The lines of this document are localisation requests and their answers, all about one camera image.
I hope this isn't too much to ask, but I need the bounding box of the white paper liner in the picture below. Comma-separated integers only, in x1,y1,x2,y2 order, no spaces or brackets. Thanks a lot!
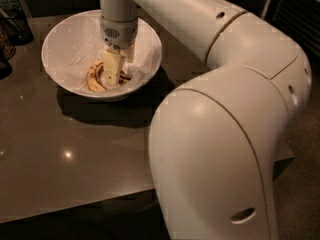
66,20,162,97

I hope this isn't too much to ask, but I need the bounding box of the black wire basket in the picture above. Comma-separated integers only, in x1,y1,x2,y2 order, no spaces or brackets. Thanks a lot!
0,8,34,46

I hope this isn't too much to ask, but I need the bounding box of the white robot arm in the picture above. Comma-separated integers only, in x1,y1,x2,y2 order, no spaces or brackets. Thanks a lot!
100,0,312,240

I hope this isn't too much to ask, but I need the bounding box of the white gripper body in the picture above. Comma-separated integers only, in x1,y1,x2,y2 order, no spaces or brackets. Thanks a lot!
100,16,138,49

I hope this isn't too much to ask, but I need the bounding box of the brown object at left edge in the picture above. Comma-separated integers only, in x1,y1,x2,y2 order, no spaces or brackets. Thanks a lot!
0,25,16,79

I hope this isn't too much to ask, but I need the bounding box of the spotted banana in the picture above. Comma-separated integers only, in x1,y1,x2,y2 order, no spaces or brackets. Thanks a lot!
86,62,107,92
118,70,131,86

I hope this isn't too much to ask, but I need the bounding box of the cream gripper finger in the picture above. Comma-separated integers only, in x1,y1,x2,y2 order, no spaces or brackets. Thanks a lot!
120,44,135,63
103,48,125,85

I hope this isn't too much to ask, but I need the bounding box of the white bowl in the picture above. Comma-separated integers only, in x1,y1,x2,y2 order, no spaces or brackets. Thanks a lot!
41,9,164,103

